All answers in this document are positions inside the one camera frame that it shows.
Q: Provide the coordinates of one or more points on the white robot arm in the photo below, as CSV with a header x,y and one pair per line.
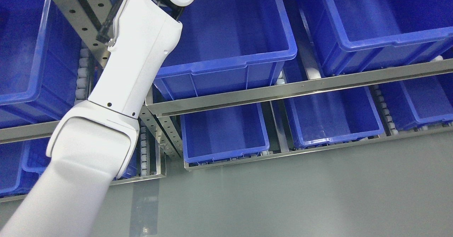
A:
x,y
95,140

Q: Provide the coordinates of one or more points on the blue bin lower middle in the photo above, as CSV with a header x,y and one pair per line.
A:
x,y
224,133

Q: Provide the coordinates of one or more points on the blue bin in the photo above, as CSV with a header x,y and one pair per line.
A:
x,y
332,117
39,59
351,36
22,163
414,103
224,133
225,46

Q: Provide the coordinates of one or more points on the blue bin upper middle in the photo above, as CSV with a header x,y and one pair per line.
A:
x,y
225,46

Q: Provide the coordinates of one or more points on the metal shelf rack right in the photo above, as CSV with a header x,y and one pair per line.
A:
x,y
158,116

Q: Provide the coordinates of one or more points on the blue bin lower centre right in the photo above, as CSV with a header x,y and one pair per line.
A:
x,y
332,117

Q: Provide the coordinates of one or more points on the blue bin upper right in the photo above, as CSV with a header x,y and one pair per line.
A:
x,y
351,36

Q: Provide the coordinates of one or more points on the blue bin lower far right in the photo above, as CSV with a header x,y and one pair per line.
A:
x,y
414,103

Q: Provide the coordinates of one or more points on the blue bin upper left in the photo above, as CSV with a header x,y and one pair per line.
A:
x,y
39,59

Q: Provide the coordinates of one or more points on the blue bin lower left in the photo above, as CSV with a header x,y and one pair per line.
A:
x,y
22,163

